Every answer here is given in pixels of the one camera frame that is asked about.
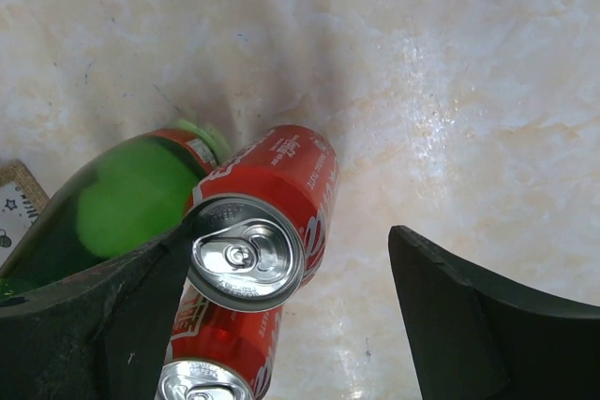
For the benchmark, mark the canvas bag with cartoon print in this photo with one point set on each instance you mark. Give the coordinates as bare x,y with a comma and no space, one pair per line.
22,200

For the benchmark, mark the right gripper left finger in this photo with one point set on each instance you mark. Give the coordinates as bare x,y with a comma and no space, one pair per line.
99,334

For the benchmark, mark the red cola can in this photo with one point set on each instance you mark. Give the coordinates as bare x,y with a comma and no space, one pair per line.
260,220
217,353

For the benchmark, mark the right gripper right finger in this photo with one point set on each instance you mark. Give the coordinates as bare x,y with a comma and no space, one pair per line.
475,334

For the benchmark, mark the green glass bottle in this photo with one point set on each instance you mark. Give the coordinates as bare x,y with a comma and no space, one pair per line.
121,199

